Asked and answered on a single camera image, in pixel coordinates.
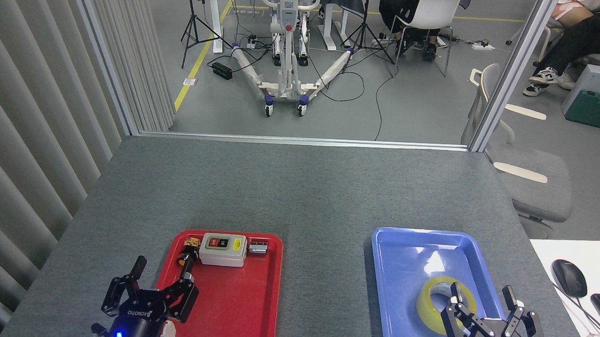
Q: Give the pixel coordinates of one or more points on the black power adapter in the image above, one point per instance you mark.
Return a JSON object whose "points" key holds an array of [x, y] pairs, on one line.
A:
{"points": [[222, 71]]}

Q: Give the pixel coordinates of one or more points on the floor socket plate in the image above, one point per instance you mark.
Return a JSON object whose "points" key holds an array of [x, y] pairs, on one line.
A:
{"points": [[190, 81]]}

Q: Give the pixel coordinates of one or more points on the red plastic tray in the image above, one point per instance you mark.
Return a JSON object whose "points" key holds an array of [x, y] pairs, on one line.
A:
{"points": [[223, 307]]}

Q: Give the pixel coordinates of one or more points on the white desk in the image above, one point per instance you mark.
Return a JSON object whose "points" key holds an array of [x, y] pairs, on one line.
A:
{"points": [[599, 267]]}

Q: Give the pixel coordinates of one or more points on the white wheeled stand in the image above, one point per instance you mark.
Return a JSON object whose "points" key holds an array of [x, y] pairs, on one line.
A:
{"points": [[288, 16]]}

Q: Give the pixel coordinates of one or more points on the grey chair with beige armrests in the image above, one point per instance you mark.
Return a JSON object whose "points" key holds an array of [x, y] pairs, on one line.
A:
{"points": [[537, 184]]}

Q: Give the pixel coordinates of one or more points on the silver rail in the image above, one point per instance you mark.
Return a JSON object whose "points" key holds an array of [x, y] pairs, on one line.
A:
{"points": [[301, 140]]}

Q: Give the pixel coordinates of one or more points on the grey pleated partition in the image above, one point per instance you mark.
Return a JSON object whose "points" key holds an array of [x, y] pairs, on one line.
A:
{"points": [[28, 126]]}

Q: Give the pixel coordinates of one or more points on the white plastic block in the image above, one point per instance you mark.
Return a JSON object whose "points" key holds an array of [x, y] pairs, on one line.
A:
{"points": [[168, 335]]}

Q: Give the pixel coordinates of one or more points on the white chair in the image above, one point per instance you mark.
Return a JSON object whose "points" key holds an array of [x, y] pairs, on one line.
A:
{"points": [[433, 9]]}

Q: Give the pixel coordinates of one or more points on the blue plastic tray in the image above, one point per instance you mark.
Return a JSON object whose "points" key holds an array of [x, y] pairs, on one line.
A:
{"points": [[402, 264]]}

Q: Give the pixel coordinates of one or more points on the white two-button switch box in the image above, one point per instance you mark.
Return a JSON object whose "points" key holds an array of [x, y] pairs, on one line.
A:
{"points": [[222, 256]]}

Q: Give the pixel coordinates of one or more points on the yellow tape roll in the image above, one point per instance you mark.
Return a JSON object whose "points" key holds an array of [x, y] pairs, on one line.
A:
{"points": [[431, 320]]}

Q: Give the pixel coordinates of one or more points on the black tripod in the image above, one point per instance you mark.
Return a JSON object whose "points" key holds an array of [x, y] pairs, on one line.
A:
{"points": [[366, 14], [190, 12]]}

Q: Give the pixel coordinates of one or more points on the green case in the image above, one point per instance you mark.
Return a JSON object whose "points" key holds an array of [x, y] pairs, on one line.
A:
{"points": [[596, 110]]}

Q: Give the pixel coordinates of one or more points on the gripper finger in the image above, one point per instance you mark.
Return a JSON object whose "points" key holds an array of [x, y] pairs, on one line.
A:
{"points": [[183, 300], [526, 328], [117, 295], [455, 322]]}

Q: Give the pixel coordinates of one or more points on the silver post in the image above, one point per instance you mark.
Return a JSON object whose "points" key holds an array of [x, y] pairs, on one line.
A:
{"points": [[104, 53], [512, 71]]}

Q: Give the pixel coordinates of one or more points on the person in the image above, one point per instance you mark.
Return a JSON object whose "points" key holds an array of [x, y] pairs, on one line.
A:
{"points": [[579, 39], [393, 8], [565, 10]]}

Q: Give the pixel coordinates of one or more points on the black computer mouse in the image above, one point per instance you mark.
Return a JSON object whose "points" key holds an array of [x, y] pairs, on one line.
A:
{"points": [[568, 277]]}

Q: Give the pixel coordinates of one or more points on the black yellow push button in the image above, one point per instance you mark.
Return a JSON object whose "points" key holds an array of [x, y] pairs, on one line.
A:
{"points": [[187, 258]]}

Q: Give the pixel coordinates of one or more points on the white power strip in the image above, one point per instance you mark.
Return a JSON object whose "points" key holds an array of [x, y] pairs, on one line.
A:
{"points": [[482, 46]]}

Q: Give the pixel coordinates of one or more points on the small silver switch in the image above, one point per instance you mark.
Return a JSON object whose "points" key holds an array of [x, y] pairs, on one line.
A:
{"points": [[258, 248]]}

